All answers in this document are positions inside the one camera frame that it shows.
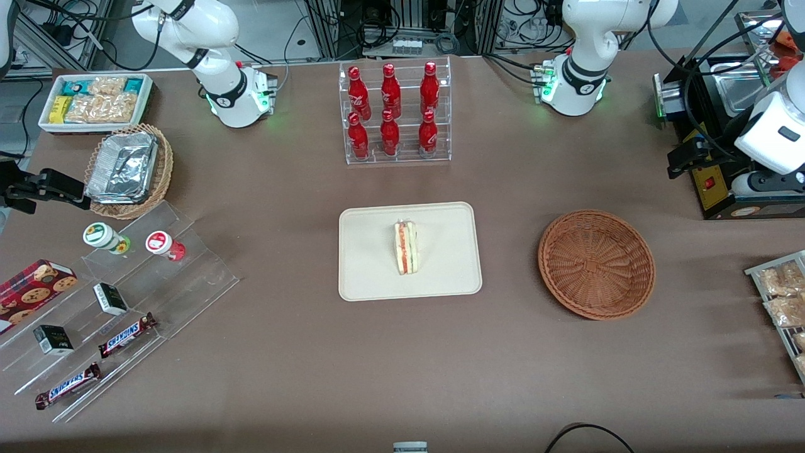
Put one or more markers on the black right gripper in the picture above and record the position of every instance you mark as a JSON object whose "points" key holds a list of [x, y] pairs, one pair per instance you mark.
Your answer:
{"points": [[14, 187]]}

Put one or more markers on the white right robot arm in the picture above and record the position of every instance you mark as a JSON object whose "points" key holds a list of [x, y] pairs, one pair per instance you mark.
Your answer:
{"points": [[207, 31]]}

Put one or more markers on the clear acrylic bottle rack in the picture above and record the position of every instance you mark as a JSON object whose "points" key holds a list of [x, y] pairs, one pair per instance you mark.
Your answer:
{"points": [[402, 160]]}

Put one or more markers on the white rectangular snack bin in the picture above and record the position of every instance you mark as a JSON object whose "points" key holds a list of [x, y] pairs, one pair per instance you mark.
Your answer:
{"points": [[148, 104]]}

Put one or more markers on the red cola bottle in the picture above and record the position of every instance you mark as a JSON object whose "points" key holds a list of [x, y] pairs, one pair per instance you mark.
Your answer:
{"points": [[358, 94], [390, 135], [390, 91], [429, 88], [427, 135], [358, 138]]}

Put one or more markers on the small grey device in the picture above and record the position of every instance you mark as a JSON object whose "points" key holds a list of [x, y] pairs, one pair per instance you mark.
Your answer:
{"points": [[410, 447]]}

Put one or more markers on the green lid white cup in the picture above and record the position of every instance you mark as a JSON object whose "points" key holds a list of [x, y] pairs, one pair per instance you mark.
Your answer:
{"points": [[100, 236]]}

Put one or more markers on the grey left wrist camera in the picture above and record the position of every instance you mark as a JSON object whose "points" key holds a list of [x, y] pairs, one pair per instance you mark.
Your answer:
{"points": [[742, 184]]}

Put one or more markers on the Snickers chocolate bar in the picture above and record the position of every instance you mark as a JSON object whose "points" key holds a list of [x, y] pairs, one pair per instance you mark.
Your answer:
{"points": [[126, 335], [68, 385]]}

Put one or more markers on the small clear cracker bag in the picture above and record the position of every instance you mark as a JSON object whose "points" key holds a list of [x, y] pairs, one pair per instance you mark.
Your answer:
{"points": [[107, 86]]}

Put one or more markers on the clear bag of pastries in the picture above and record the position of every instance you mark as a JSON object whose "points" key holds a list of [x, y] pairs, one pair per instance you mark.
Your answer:
{"points": [[786, 311], [780, 280]]}

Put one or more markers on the grey power strip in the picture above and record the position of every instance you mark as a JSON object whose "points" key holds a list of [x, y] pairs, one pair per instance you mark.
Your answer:
{"points": [[407, 46]]}

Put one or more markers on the black machine with yellow label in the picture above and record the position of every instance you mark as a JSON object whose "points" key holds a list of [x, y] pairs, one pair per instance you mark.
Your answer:
{"points": [[714, 195]]}

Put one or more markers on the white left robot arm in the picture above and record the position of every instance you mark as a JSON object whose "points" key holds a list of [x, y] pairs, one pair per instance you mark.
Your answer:
{"points": [[585, 38]]}

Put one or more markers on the red tartan cookie box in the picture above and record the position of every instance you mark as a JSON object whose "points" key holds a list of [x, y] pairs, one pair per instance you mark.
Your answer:
{"points": [[31, 289]]}

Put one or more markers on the beige plastic tray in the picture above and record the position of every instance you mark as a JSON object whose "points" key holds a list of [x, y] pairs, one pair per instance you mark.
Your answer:
{"points": [[365, 251]]}

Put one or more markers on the brown round wicker basket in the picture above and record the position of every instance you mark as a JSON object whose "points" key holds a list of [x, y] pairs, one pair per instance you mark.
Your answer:
{"points": [[594, 264]]}

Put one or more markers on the steel tray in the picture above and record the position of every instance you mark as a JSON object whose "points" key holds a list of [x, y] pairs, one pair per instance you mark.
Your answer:
{"points": [[755, 25]]}

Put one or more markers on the teal snack packet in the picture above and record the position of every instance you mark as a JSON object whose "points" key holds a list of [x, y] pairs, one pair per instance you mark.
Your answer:
{"points": [[75, 87], [134, 85]]}

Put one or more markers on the large clear cracker bag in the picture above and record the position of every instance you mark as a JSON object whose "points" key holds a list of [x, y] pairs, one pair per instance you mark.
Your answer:
{"points": [[100, 109]]}

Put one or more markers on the red lid white cup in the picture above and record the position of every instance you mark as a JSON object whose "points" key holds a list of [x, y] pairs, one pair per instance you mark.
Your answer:
{"points": [[160, 243]]}

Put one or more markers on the yellow snack packet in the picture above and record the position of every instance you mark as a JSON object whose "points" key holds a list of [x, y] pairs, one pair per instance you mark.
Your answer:
{"points": [[60, 109]]}

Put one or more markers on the clear acrylic stepped shelf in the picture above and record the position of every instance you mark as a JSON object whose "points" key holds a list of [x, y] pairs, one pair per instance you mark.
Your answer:
{"points": [[188, 277]]}

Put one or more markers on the steel pan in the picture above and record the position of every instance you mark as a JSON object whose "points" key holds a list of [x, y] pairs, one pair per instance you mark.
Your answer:
{"points": [[739, 91]]}

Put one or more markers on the stacked aluminium foil trays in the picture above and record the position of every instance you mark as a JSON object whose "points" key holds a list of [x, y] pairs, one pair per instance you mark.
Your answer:
{"points": [[122, 167]]}

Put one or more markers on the light oval wicker basket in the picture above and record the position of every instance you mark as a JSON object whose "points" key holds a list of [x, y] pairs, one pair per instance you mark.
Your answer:
{"points": [[163, 170]]}

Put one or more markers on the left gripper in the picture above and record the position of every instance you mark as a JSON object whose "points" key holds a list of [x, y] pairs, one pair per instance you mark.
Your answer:
{"points": [[716, 146]]}

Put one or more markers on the triangle sandwich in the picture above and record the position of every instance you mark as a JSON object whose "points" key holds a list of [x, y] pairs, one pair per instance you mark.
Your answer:
{"points": [[405, 248]]}

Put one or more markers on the small black box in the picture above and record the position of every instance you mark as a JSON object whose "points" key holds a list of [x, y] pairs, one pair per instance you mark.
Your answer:
{"points": [[53, 340], [110, 299]]}

